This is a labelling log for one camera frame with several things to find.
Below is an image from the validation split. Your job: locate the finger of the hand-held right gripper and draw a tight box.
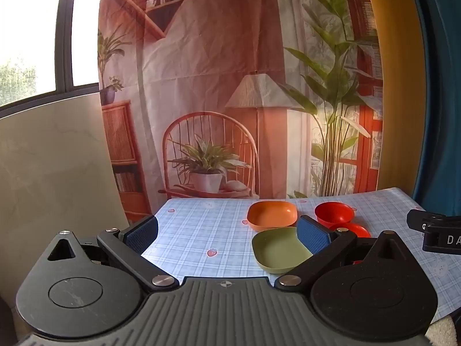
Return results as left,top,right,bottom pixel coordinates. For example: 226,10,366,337
407,209,461,231

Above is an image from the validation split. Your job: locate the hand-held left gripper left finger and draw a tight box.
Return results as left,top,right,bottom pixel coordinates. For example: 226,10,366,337
47,215,180,292

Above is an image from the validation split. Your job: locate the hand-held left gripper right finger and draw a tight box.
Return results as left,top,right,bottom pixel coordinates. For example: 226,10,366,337
274,215,413,291

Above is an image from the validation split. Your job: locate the red round bowl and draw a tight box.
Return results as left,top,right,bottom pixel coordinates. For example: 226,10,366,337
314,202,356,228

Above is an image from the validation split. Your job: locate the green square plate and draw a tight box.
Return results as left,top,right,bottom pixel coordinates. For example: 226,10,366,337
251,226,314,272

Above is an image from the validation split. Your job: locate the red round plate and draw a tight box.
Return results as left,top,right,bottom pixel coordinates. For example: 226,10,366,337
328,222,371,265

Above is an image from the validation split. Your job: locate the orange square plate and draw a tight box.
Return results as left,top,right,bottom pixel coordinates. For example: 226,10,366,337
247,201,299,232

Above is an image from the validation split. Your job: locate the blue plaid tablecloth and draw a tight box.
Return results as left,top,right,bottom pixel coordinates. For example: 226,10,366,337
142,187,461,323

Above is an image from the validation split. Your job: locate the white fuzzy cloth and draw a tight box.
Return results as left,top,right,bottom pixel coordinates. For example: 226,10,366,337
428,316,461,346

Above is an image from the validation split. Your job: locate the blue curtain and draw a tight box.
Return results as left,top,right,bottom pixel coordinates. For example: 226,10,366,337
407,0,461,217

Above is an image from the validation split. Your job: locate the yellow curtain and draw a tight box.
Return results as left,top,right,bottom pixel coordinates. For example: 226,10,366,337
362,0,428,202

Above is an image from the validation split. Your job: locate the printed room backdrop cloth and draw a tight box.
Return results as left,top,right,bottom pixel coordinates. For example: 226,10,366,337
97,0,384,224

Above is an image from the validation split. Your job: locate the dark framed window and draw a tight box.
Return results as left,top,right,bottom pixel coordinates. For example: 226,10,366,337
0,0,106,118

